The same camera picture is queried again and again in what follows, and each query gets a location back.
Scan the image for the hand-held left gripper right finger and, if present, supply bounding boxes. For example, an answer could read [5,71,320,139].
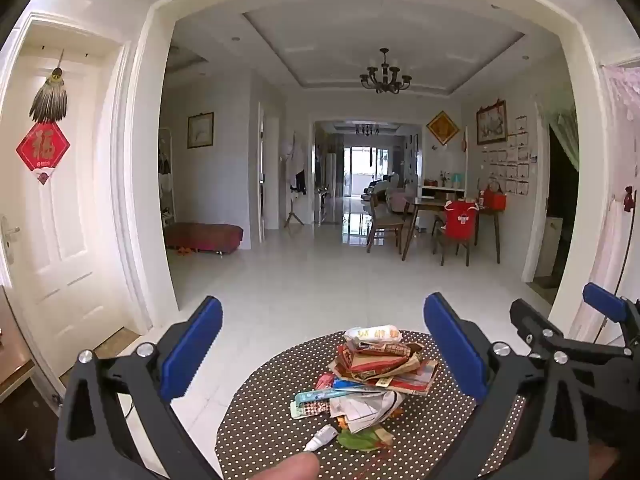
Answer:
[423,292,591,480]

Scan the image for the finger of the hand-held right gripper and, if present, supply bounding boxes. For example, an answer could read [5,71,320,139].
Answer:
[582,282,640,348]
[509,298,633,361]

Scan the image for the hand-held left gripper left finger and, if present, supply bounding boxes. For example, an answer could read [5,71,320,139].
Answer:
[54,296,224,480]

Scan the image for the pale printed carton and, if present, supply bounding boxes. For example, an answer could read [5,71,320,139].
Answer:
[372,357,440,397]

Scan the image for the white snack wrapper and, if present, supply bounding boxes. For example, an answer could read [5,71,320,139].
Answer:
[344,326,404,350]

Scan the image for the red carton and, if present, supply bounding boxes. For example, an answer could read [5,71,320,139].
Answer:
[334,341,425,388]

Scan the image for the blue wrapper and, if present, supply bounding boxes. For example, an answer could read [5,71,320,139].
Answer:
[332,379,383,393]

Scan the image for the white paper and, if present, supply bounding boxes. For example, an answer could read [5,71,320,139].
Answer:
[329,390,403,435]

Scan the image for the green wrapper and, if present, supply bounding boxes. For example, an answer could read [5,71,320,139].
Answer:
[336,427,395,452]

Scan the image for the teal toothpaste box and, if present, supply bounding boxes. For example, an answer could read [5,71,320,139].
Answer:
[290,390,347,420]

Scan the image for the white tube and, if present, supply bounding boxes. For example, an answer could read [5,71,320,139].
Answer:
[305,423,340,453]

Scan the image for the white appliance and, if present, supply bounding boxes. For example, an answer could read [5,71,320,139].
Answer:
[545,215,565,277]

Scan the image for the wooden dining chair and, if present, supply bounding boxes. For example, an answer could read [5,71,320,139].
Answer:
[366,192,407,255]
[432,210,473,267]

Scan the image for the red bench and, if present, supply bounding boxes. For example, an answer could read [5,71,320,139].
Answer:
[164,222,245,256]

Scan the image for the red shirt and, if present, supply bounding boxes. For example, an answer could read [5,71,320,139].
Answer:
[444,200,480,238]

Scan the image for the wooden dining table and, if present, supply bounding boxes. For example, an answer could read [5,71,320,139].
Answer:
[400,196,502,265]

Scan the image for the white sideboard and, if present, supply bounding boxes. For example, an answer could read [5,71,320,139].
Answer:
[417,184,468,233]

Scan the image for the white door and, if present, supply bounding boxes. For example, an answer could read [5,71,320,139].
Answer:
[0,12,131,376]

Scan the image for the grey sofa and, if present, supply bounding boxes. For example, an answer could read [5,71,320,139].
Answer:
[362,172,421,213]

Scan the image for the pink curtain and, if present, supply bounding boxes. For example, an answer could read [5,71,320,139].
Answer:
[565,62,640,341]

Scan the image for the wooden coat stand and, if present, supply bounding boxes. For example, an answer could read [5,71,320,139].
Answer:
[284,192,304,228]

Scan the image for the green curtain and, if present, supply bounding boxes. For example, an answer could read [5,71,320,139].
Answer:
[542,105,581,176]

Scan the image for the dark wooden cabinet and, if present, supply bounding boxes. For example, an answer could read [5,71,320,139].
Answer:
[0,285,63,480]

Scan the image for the framed painting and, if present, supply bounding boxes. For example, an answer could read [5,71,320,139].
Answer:
[475,100,508,146]

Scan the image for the white hanging garment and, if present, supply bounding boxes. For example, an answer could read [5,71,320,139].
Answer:
[280,132,306,193]

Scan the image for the framed pale picture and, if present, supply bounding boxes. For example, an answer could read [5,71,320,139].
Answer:
[187,111,215,150]

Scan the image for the red diamond door decoration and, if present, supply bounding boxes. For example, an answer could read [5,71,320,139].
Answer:
[15,121,71,186]

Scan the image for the black chandelier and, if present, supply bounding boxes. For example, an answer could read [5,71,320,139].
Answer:
[359,48,413,95]

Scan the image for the hanging tassel ornament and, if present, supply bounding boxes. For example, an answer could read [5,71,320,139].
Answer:
[29,50,68,123]

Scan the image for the group of wall certificates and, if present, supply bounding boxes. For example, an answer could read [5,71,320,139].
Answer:
[482,115,532,196]

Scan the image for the gold diamond wall decoration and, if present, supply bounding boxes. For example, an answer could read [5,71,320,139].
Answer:
[426,110,461,147]

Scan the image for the metal door handle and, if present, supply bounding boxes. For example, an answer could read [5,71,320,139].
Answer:
[0,215,22,266]

